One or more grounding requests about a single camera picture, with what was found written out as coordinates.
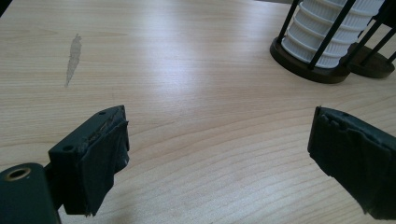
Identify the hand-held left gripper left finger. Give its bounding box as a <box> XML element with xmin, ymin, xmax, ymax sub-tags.
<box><xmin>48</xmin><ymin>105</ymin><xmax>131</xmax><ymax>217</ymax></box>

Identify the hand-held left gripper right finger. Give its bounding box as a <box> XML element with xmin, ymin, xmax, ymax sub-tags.
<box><xmin>307</xmin><ymin>105</ymin><xmax>396</xmax><ymax>221</ymax></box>

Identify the dark cup holder rack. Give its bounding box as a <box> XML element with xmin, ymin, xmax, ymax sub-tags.
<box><xmin>269</xmin><ymin>0</ymin><xmax>396</xmax><ymax>85</ymax></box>

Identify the stack of white paper cups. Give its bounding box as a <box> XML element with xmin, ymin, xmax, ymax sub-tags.
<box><xmin>280</xmin><ymin>0</ymin><xmax>386</xmax><ymax>69</ymax></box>

